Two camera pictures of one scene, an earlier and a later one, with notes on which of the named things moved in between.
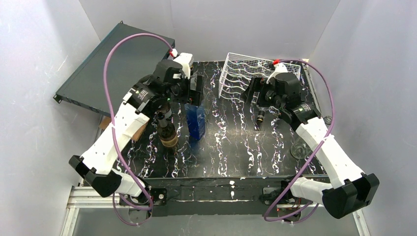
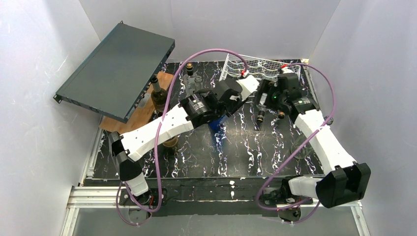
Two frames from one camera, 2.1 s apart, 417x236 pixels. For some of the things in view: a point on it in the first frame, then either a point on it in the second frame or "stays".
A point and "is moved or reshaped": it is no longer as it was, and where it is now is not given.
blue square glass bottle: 195,119 is moved or reshaped
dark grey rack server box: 131,60 stays
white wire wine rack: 238,71 stays
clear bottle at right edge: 300,149 stays
